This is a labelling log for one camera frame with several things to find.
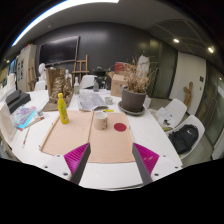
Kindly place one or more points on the open newspaper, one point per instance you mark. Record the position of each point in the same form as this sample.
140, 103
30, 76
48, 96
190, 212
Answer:
90, 102

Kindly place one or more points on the yellow marker pen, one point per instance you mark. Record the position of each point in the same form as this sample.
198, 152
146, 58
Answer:
108, 110

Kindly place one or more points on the yellow bottle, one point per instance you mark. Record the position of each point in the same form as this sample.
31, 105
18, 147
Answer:
62, 109

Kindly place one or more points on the white chair with backpack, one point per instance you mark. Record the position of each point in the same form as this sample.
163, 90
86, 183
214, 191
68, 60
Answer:
194, 121

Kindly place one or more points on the beige ceramic mug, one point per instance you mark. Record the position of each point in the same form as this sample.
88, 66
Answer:
100, 120

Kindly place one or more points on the colourful book stack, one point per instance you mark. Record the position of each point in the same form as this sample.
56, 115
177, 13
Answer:
22, 116

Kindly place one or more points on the wall-mounted black television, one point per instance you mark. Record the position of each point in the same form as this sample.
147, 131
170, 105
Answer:
59, 51

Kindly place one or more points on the red pencil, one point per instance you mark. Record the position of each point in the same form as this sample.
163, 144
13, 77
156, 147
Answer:
24, 142

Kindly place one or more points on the cardboard box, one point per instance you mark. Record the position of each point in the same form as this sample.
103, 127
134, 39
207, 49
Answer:
118, 82

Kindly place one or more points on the white plaster bust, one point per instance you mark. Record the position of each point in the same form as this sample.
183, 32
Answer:
42, 72

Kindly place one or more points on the black box on table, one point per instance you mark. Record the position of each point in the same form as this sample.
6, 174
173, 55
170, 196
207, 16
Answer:
16, 99

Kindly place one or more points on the wooden easel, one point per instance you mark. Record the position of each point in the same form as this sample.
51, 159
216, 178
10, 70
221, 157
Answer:
80, 68

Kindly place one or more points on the brown sculpture on board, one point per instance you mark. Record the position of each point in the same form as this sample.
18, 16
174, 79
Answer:
57, 83

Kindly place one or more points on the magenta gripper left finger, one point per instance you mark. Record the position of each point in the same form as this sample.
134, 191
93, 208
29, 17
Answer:
76, 161

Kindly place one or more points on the small white cup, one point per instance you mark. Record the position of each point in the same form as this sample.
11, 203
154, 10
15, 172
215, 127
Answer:
109, 100

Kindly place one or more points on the black backpack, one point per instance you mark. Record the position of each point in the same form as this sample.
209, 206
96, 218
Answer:
184, 138

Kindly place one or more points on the white chair behind table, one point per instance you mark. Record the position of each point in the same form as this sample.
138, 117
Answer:
87, 81

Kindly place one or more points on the dark glass bottle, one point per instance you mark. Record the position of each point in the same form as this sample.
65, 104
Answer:
96, 85

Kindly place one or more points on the wooden mannequin figure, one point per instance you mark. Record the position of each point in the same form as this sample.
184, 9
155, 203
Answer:
188, 94

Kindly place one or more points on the white chair with papers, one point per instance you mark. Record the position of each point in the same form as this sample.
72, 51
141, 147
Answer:
171, 115

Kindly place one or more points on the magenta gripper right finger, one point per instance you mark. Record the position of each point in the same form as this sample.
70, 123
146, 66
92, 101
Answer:
145, 160

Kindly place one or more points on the clear spray bottle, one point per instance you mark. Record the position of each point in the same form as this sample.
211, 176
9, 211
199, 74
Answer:
76, 86

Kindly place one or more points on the grey pot with dried plant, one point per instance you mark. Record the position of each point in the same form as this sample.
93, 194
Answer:
138, 76

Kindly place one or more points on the grey plant saucer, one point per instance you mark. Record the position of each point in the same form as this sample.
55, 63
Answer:
141, 112

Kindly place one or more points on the brown paper mat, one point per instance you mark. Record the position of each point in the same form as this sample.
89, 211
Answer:
107, 146

